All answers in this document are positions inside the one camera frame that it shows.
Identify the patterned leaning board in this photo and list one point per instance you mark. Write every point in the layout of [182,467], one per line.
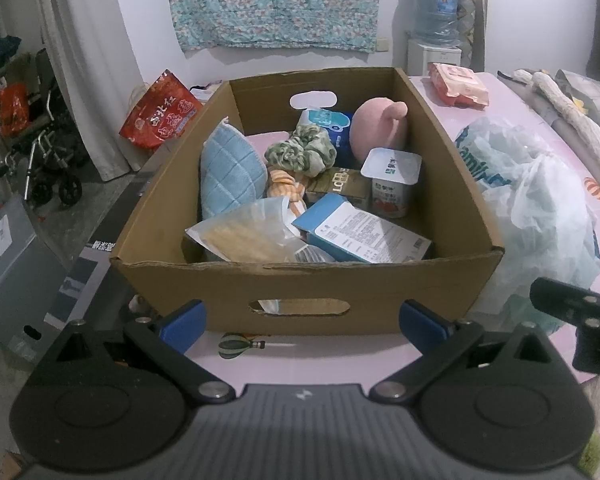
[472,25]

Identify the dark blue jacket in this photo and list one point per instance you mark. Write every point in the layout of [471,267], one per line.
[0,57]

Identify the brown cardboard box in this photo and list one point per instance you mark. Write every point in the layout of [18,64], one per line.
[180,280]

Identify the white water dispenser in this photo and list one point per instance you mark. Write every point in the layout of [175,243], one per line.
[430,60]

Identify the clear snack packet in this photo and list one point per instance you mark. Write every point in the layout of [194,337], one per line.
[245,235]

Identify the grey cardboard box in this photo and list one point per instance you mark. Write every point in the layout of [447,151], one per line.
[15,270]

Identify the white knitted blanket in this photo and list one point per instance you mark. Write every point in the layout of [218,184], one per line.
[580,115]

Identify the teal floral wall cloth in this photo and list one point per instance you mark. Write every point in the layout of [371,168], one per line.
[280,5]

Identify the dark flat box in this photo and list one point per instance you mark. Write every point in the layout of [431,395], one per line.
[95,270]

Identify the blue water bottle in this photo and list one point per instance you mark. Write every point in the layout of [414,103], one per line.
[435,10]

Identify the green floral scrunchie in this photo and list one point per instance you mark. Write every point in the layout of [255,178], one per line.
[300,152]

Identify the pink wet wipes pack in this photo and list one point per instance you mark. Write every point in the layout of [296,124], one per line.
[455,82]

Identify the orange striped cloth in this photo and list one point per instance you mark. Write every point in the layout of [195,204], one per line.
[282,185]

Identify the blue wet wipes pack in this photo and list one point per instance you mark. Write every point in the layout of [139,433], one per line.
[330,122]

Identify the white plastic bag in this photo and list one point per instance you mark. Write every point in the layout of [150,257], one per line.
[530,210]

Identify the red printed gift bag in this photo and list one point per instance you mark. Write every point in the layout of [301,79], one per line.
[157,110]

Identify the white curtain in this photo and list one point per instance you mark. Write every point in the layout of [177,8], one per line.
[90,60]

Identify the blue and white carton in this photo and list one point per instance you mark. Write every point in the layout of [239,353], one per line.
[360,230]

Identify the wall socket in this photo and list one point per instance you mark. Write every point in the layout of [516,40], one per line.
[382,45]

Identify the white yogurt cup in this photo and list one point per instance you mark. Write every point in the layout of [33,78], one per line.
[390,180]

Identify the pink plush toy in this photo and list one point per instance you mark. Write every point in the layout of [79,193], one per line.
[375,130]

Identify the light blue towel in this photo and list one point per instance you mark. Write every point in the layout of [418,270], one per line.
[230,170]

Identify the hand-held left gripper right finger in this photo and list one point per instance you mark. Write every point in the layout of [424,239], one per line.
[422,325]

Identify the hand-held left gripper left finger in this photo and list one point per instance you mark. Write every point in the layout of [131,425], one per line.
[185,327]

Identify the orange plastic bag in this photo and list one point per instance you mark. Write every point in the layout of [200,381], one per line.
[15,110]

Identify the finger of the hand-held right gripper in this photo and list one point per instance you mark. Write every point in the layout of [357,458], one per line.
[570,300]

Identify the folded wheelchair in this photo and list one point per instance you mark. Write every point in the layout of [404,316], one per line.
[45,150]

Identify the olive green carton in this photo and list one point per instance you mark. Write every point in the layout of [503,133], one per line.
[340,185]

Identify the grey blanket with yellow dogs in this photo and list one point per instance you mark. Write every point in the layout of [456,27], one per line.
[570,82]

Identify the pink printed bed sheet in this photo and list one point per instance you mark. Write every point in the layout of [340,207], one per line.
[445,120]

